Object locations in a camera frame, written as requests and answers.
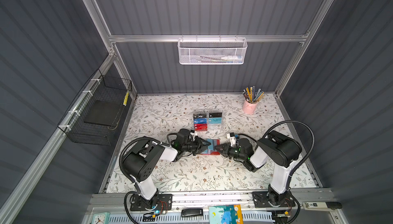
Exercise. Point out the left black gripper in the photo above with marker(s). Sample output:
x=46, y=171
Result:
x=199, y=145

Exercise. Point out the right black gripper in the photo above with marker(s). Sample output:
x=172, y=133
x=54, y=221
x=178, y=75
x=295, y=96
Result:
x=226, y=148

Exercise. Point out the red card holder wallet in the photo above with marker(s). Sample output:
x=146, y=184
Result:
x=212, y=147

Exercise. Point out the clear plastic organizer box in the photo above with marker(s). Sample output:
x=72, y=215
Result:
x=201, y=120

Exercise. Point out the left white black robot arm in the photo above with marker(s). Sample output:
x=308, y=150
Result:
x=139, y=158

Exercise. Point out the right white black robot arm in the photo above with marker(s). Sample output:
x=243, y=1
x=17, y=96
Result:
x=253, y=154

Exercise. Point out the pink pen cup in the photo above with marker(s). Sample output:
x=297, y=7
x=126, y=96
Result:
x=249, y=108

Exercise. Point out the pens in pink cup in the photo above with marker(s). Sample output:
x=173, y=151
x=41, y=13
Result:
x=253, y=95

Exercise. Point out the colourful picture book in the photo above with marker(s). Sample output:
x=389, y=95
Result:
x=229, y=214

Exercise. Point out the black stapler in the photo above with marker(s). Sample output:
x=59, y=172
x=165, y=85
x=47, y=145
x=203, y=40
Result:
x=191, y=212

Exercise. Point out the yellow tag on basket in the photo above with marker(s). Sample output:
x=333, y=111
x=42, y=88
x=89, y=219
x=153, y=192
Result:
x=126, y=98

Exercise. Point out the markers in white basket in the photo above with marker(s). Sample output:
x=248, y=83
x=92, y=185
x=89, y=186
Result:
x=226, y=59

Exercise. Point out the black pad in basket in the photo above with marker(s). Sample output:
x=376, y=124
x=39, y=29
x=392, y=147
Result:
x=103, y=113

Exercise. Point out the small teal clock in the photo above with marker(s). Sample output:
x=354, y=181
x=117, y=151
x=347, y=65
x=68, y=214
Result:
x=101, y=218

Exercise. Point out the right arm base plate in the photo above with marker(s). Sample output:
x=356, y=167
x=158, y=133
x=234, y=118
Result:
x=267, y=199

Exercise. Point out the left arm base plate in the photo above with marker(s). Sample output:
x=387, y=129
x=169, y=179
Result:
x=158, y=202

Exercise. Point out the white wire mesh basket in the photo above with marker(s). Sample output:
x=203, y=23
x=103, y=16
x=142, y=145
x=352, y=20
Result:
x=190, y=49

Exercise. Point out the black wire wall basket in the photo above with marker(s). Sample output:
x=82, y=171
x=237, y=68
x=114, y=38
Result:
x=104, y=88

